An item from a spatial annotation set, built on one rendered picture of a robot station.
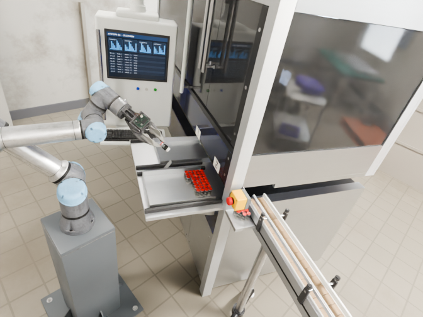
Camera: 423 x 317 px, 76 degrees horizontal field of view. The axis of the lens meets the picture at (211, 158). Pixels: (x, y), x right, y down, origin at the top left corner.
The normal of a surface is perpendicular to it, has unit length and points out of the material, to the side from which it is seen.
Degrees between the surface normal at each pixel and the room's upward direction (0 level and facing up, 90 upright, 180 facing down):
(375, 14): 90
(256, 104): 90
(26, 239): 0
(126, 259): 0
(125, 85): 90
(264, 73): 90
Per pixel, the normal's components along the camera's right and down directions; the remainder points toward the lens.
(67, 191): 0.21, -0.73
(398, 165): -0.71, 0.31
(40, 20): 0.69, 0.50
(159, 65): 0.22, 0.58
